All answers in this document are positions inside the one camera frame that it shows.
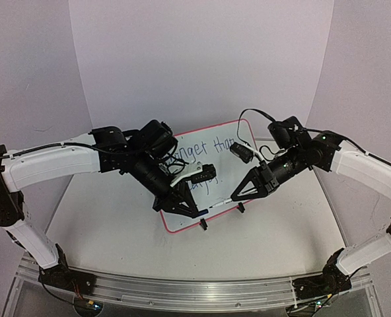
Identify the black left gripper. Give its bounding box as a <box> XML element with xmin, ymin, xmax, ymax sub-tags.
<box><xmin>130</xmin><ymin>151</ymin><xmax>200</xmax><ymax>219</ymax></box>

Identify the white marker pen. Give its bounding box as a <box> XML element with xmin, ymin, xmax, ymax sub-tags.
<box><xmin>208</xmin><ymin>198</ymin><xmax>234</xmax><ymax>209</ymax></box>

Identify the pink framed whiteboard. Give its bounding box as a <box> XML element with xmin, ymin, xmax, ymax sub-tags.
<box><xmin>160</xmin><ymin>119</ymin><xmax>258</xmax><ymax>233</ymax></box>

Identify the black marker cap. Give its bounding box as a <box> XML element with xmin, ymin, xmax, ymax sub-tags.
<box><xmin>198</xmin><ymin>209</ymin><xmax>209</xmax><ymax>216</ymax></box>

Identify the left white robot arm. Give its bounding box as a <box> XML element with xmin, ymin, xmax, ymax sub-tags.
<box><xmin>0</xmin><ymin>120</ymin><xmax>205</xmax><ymax>287</ymax></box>

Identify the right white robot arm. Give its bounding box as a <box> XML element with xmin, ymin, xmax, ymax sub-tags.
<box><xmin>230</xmin><ymin>116</ymin><xmax>391</xmax><ymax>299</ymax></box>

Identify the left black board clip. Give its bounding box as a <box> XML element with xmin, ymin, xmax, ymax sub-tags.
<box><xmin>199</xmin><ymin>219</ymin><xmax>208</xmax><ymax>230</ymax></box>

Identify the black board clip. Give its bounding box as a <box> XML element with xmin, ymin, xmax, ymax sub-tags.
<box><xmin>238</xmin><ymin>202</ymin><xmax>245</xmax><ymax>213</ymax></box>
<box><xmin>199</xmin><ymin>219</ymin><xmax>208</xmax><ymax>230</ymax></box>

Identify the right black board clip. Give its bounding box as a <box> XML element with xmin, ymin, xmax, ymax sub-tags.
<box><xmin>238</xmin><ymin>202</ymin><xmax>245</xmax><ymax>213</ymax></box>

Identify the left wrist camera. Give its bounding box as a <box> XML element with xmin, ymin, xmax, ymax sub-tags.
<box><xmin>170</xmin><ymin>162</ymin><xmax>218</xmax><ymax>188</ymax></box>

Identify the right camera black cable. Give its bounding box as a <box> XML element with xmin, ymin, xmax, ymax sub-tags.
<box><xmin>236</xmin><ymin>108</ymin><xmax>277</xmax><ymax>146</ymax></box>

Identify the aluminium front rail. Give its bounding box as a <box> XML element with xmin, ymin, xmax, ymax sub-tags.
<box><xmin>2</xmin><ymin>256</ymin><xmax>382</xmax><ymax>316</ymax></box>

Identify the right base black cable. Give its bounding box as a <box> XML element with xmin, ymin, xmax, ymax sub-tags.
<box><xmin>289</xmin><ymin>277</ymin><xmax>341</xmax><ymax>311</ymax></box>

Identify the base black cable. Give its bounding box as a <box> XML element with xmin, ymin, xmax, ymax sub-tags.
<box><xmin>33</xmin><ymin>264</ymin><xmax>99</xmax><ymax>311</ymax></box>
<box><xmin>289</xmin><ymin>277</ymin><xmax>341</xmax><ymax>311</ymax></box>

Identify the left base black cable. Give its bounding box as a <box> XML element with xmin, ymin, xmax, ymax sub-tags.
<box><xmin>33</xmin><ymin>264</ymin><xmax>99</xmax><ymax>311</ymax></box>

